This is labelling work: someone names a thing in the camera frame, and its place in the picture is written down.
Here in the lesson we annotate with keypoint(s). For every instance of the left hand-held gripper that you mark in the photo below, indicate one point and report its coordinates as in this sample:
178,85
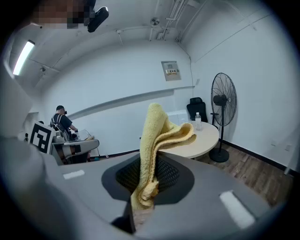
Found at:
41,137

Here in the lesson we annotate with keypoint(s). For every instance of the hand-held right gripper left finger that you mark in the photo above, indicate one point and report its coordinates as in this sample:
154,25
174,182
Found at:
89,187

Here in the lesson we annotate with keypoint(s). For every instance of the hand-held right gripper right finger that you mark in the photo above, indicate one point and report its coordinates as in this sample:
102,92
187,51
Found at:
206,187

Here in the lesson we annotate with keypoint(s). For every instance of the yellow cloth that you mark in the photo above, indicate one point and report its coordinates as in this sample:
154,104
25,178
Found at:
152,131

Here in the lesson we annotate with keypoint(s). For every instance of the clear water bottle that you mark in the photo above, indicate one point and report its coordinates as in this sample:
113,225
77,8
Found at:
198,123

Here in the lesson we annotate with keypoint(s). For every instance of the black office chair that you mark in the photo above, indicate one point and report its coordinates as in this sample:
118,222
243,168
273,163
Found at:
199,105

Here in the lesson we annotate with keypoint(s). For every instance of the black standing fan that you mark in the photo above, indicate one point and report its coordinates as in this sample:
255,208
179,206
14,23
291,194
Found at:
220,99

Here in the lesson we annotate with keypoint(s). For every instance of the ceiling light tube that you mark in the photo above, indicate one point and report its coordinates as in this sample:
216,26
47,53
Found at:
23,57

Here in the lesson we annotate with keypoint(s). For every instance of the grey electrical panel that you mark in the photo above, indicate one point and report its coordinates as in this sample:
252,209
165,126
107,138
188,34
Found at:
171,68

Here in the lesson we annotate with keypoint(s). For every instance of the round ceiling detector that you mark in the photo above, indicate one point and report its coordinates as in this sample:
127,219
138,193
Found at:
154,21

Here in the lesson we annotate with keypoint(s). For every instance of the black head-mounted camera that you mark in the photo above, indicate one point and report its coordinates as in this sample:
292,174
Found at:
98,20

